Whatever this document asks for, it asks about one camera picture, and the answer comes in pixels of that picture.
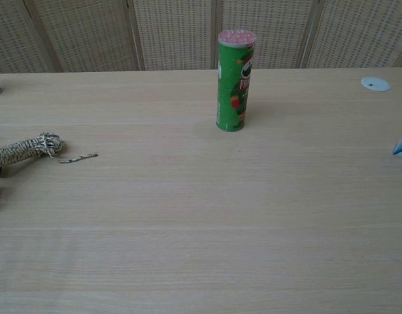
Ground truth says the white round cable grommet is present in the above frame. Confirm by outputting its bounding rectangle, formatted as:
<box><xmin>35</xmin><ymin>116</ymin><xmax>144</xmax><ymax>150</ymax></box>
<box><xmin>360</xmin><ymin>76</ymin><xmax>392</xmax><ymax>92</ymax></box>

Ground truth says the green can with pink lid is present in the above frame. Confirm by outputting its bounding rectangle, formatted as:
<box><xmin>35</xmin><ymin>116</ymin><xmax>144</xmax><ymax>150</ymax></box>
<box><xmin>215</xmin><ymin>29</ymin><xmax>256</xmax><ymax>132</ymax></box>

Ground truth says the coiled beige braided rope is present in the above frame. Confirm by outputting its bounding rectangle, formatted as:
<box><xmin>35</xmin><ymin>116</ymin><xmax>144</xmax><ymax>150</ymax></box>
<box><xmin>0</xmin><ymin>131</ymin><xmax>99</xmax><ymax>171</ymax></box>

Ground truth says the woven folding screen panel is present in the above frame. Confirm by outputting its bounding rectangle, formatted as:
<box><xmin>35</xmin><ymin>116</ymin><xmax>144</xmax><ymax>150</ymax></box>
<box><xmin>127</xmin><ymin>0</ymin><xmax>218</xmax><ymax>71</ymax></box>
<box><xmin>25</xmin><ymin>0</ymin><xmax>145</xmax><ymax>72</ymax></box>
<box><xmin>216</xmin><ymin>0</ymin><xmax>321</xmax><ymax>70</ymax></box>
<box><xmin>298</xmin><ymin>0</ymin><xmax>402</xmax><ymax>69</ymax></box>
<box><xmin>0</xmin><ymin>0</ymin><xmax>63</xmax><ymax>75</ymax></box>

